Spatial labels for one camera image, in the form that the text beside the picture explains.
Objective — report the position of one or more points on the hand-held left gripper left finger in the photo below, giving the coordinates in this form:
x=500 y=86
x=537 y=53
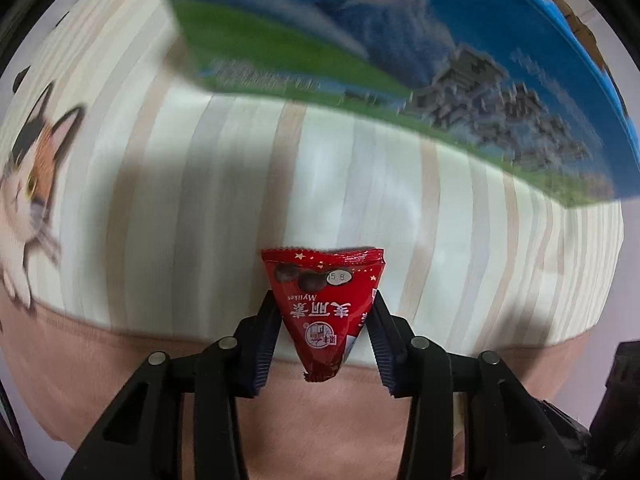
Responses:
x=262 y=350

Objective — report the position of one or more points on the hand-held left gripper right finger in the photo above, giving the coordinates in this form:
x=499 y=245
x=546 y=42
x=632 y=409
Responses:
x=385 y=355

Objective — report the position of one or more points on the red triangular chocolate packet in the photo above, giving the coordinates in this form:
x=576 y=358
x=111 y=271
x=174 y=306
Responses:
x=320 y=310

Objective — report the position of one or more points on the blue green printed cardboard box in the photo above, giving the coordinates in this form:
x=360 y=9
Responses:
x=400 y=35

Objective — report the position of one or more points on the cat printed striped blanket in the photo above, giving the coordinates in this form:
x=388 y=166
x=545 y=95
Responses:
x=350 y=185

